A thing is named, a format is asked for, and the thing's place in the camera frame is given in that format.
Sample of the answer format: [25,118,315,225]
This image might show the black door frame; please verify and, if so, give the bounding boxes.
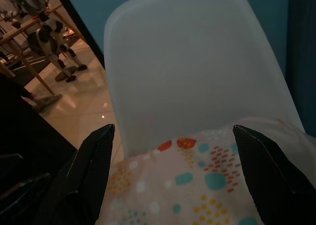
[54,0,106,70]

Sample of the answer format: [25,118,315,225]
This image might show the white plastic shell chair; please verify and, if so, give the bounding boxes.
[103,0,307,161]

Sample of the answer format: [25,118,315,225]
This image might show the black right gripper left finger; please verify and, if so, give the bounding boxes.
[33,123,116,225]

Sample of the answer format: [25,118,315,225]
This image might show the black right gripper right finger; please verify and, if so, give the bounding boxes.
[232,124,316,225]

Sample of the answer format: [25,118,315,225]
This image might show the light wooden frame table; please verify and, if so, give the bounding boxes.
[0,4,86,96]

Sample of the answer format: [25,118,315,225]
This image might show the black cabinet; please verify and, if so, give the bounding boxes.
[0,73,77,181]

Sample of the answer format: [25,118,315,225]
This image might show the pink dotted pattern pillow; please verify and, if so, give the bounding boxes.
[93,117,316,225]

